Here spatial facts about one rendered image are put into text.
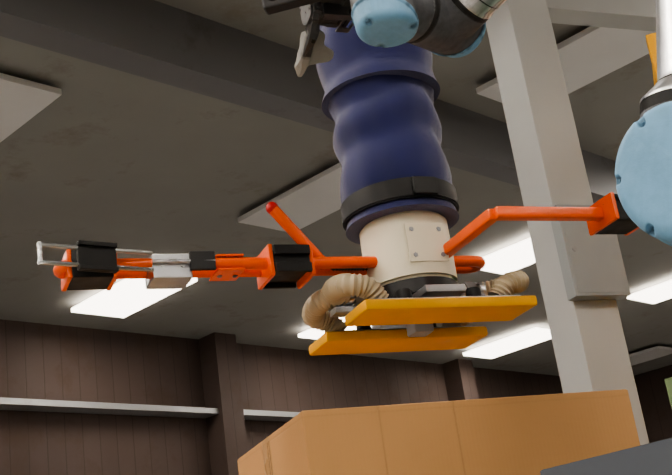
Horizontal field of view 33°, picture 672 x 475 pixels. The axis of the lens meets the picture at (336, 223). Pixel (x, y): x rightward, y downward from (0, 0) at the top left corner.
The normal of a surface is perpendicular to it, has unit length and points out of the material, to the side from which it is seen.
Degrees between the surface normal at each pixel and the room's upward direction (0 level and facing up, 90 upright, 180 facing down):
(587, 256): 90
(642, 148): 96
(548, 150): 90
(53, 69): 180
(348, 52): 99
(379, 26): 176
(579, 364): 90
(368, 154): 81
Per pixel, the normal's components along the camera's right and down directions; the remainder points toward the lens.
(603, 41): 0.14, 0.93
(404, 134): 0.06, -0.59
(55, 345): 0.69, -0.34
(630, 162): -0.71, -0.04
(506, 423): 0.33, -0.37
